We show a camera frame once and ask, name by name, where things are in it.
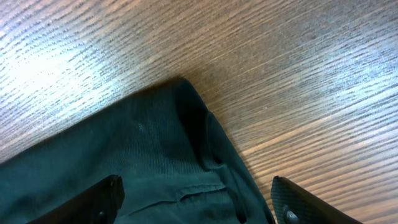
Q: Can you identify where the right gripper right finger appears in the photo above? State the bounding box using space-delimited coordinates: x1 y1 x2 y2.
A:
271 176 361 224

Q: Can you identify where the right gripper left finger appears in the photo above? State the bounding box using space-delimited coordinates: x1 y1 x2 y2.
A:
28 175 125 224

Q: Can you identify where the black t-shirt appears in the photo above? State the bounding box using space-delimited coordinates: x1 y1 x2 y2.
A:
1 79 274 223

